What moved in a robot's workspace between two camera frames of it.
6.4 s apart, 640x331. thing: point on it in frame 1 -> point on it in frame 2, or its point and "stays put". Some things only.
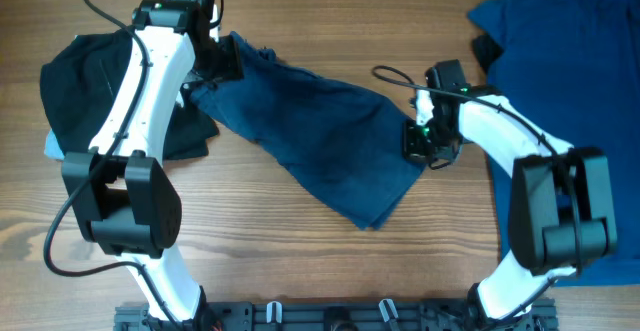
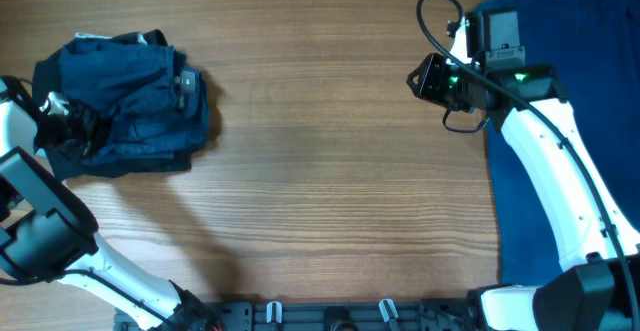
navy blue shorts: (342, 145) -> (158, 106)
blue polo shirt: (571, 50) stays put
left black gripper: (232, 62) -> (96, 129)
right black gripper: (413, 151) -> (426, 84)
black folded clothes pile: (82, 77) stays put
